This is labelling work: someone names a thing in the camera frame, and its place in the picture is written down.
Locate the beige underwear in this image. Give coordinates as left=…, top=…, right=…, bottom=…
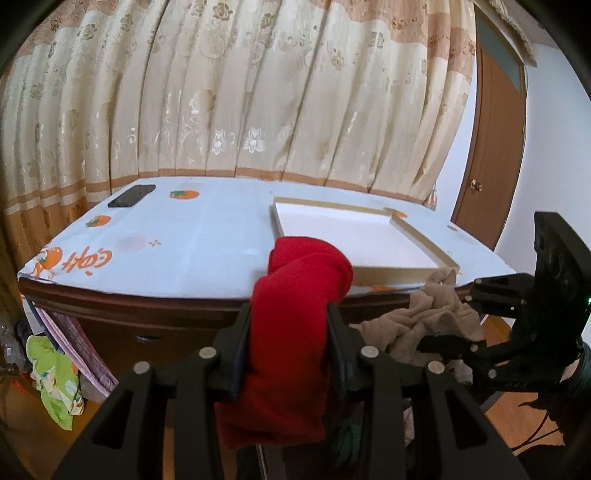
left=351, top=269, right=484, bottom=367

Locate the red underwear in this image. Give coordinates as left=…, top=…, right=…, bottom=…
left=215, top=237, right=353, bottom=449

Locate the green yellow patterned cloth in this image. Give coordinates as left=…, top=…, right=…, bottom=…
left=26, top=335, right=85, bottom=431

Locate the brown wooden door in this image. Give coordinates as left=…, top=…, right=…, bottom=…
left=452, top=5, right=527, bottom=249

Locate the white shallow cardboard box lid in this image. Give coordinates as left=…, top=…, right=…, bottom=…
left=271, top=197, right=460, bottom=287

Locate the white persimmon print tablecloth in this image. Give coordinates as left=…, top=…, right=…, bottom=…
left=19, top=177, right=509, bottom=300

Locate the black smartphone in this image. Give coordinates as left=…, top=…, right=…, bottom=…
left=107, top=184, right=156, bottom=208

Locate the beige floral curtain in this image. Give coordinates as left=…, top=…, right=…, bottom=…
left=1, top=1, right=476, bottom=264

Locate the black cable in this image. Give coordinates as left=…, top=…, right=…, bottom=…
left=507, top=398, right=569, bottom=455

